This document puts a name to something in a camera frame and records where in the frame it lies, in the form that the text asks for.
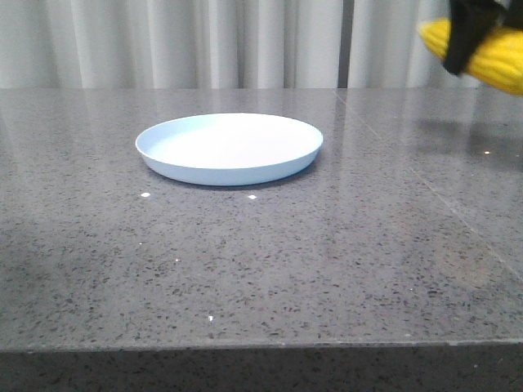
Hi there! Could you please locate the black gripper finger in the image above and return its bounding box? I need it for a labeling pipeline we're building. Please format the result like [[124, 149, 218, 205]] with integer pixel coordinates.
[[443, 0, 505, 75]]

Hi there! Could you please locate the yellow corn cob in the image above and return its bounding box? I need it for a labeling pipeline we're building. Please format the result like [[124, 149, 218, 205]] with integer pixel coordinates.
[[418, 18, 523, 96]]

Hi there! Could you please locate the light blue round plate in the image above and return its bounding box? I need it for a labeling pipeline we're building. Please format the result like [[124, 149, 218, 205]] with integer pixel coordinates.
[[135, 113, 324, 186]]

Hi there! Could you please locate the white curtain right panel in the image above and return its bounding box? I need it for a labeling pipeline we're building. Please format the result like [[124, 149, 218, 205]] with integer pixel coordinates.
[[346, 0, 523, 89]]

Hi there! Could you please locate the white curtain panel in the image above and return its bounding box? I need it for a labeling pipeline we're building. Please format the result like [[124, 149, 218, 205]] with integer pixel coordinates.
[[346, 0, 523, 89], [1, 1, 344, 88]]

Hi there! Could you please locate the white curtain left panel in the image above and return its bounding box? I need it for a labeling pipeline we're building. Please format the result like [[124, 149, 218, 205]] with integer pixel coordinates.
[[1, 1, 344, 88]]

